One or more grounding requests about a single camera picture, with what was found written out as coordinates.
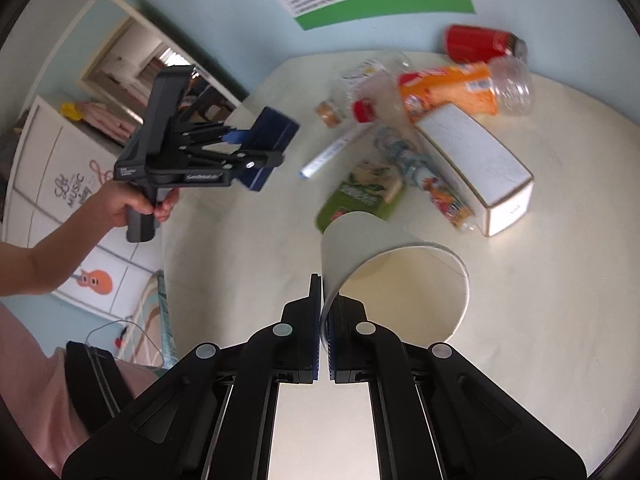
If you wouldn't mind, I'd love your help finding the person's left hand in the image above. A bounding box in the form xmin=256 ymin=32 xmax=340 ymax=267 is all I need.
xmin=97 ymin=180 xmax=181 ymax=229

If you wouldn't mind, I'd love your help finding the clear bottle with red cap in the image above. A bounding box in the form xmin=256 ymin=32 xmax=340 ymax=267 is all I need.
xmin=330 ymin=51 xmax=413 ymax=125

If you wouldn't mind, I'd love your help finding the white cable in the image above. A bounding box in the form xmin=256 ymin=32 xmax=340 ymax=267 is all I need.
xmin=85 ymin=319 xmax=166 ymax=368

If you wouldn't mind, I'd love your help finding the crushed colourful label bottle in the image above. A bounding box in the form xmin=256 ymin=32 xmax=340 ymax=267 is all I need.
xmin=374 ymin=126 xmax=476 ymax=233

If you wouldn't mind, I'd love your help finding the orange label plastic jar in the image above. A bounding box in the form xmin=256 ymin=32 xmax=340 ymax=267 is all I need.
xmin=398 ymin=56 xmax=535 ymax=123

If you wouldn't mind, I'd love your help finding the black strap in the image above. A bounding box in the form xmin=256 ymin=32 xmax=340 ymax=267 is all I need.
xmin=65 ymin=341 xmax=136 ymax=433

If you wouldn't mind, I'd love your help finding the white paper cup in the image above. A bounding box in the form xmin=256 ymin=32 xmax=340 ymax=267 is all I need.
xmin=320 ymin=211 xmax=472 ymax=356

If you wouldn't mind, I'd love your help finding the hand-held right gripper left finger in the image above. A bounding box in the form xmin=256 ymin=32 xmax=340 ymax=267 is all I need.
xmin=61 ymin=274 xmax=323 ymax=480

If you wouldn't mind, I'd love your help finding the door frame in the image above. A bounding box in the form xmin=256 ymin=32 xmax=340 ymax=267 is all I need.
xmin=80 ymin=0 xmax=251 ymax=148

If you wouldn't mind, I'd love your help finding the white tube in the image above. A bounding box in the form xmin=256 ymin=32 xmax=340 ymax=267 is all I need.
xmin=299 ymin=125 xmax=373 ymax=180

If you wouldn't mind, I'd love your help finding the red drink can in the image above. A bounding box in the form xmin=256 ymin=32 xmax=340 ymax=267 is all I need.
xmin=445 ymin=24 xmax=529 ymax=65

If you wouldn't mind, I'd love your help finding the green snack packet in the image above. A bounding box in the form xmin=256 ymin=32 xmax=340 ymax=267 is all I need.
xmin=315 ymin=160 xmax=407 ymax=233

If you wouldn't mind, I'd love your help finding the person's left forearm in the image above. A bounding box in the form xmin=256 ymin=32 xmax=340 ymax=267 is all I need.
xmin=0 ymin=210 xmax=117 ymax=299

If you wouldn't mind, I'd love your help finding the dark blue box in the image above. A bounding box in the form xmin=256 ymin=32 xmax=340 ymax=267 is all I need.
xmin=227 ymin=106 xmax=301 ymax=192

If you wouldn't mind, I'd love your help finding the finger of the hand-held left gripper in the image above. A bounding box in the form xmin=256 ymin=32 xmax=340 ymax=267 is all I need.
xmin=172 ymin=120 xmax=252 ymax=149
xmin=179 ymin=146 xmax=287 ymax=174

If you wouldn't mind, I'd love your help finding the person's pink clothing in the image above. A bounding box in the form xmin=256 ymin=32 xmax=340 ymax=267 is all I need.
xmin=0 ymin=305 xmax=166 ymax=478

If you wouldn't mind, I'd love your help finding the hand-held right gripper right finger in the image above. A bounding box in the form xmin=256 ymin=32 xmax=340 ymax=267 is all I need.
xmin=327 ymin=296 xmax=587 ymax=480

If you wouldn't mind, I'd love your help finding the striped mat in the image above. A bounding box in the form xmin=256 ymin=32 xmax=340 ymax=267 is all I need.
xmin=117 ymin=270 xmax=178 ymax=371

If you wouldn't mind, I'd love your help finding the white carton box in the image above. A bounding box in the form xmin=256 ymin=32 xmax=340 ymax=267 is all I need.
xmin=414 ymin=102 xmax=535 ymax=238

